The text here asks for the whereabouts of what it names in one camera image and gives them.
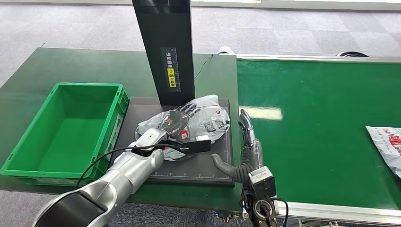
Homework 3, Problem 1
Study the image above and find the green conveyor belt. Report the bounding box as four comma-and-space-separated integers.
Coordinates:
236, 59, 401, 210

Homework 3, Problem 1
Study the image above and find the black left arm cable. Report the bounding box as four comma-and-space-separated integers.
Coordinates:
74, 143, 190, 191

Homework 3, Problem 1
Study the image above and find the yellow black column label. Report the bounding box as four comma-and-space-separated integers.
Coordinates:
160, 47, 182, 93

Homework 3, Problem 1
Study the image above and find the thin black table cable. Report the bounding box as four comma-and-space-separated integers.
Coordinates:
193, 53, 214, 79

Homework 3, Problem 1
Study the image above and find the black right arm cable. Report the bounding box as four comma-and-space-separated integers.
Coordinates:
269, 197, 289, 227

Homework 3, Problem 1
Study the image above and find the black scanner base plate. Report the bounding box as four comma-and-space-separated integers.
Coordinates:
109, 96, 235, 187

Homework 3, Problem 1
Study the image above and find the grey mailer package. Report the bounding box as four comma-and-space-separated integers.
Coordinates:
365, 126, 401, 179
135, 94, 231, 162

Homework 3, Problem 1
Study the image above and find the dark green table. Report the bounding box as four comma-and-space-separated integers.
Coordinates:
0, 47, 244, 211

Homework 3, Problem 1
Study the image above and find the flat grey mailer package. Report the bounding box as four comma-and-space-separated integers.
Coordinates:
365, 126, 401, 179

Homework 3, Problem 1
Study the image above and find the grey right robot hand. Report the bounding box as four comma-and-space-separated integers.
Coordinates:
212, 109, 263, 183

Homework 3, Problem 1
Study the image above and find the black scanner column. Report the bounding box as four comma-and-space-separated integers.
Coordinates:
131, 0, 196, 106

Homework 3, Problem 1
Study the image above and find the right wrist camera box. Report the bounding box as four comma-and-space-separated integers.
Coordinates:
248, 166, 277, 201

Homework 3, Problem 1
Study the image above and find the green plastic crate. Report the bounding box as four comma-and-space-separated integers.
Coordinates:
0, 82, 130, 187

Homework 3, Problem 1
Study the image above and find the black round floor object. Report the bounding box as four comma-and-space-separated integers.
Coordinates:
335, 51, 369, 58

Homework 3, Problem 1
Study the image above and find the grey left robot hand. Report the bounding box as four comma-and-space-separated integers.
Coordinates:
158, 103, 201, 139

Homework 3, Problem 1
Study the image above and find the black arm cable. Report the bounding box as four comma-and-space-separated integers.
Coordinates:
74, 143, 190, 191
269, 197, 289, 227

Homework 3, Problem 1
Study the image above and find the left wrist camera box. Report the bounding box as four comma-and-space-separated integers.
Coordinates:
184, 135, 212, 155

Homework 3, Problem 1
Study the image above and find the aluminium conveyor frame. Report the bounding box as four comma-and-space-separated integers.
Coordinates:
235, 53, 401, 226

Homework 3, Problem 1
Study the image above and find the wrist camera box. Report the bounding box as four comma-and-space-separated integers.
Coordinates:
248, 166, 277, 201
184, 135, 212, 155

